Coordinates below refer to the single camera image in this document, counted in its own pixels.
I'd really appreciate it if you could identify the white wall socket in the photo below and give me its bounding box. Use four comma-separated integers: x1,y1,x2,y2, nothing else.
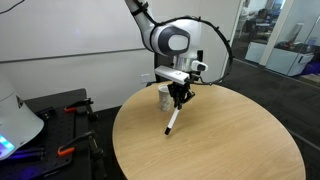
140,73,152,84

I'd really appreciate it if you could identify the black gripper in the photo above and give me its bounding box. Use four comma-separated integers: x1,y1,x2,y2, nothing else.
167,80,196,110

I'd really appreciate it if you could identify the orange handled black clamp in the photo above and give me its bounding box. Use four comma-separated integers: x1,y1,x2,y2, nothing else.
57,130,108,178
63,97,100,122

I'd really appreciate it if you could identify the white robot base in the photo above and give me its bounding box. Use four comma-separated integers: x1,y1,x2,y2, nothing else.
0,69,45,162

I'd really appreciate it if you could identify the white marker with black cap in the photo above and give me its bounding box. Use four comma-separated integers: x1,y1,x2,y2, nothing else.
164,105,181,136

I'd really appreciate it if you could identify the seated person in dark clothes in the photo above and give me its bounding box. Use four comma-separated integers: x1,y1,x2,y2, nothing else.
254,8,272,32

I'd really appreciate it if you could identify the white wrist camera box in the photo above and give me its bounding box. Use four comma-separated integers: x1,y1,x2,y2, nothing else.
154,65,190,85

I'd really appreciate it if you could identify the white pillar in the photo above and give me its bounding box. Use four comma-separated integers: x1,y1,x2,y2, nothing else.
259,0,295,67

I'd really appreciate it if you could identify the grey patterned mug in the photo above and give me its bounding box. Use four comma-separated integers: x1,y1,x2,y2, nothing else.
157,83,174,112

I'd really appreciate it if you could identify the black office chair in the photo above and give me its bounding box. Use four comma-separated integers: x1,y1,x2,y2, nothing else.
153,53,176,87

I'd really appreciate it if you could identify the person in white shirt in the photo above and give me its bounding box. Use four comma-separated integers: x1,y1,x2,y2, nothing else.
240,0,258,30

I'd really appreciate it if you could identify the white low cabinet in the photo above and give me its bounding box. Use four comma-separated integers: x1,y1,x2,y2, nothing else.
265,46,315,77

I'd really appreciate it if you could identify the white wall whiteboard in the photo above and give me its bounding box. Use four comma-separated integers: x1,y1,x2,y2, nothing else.
0,0,201,64

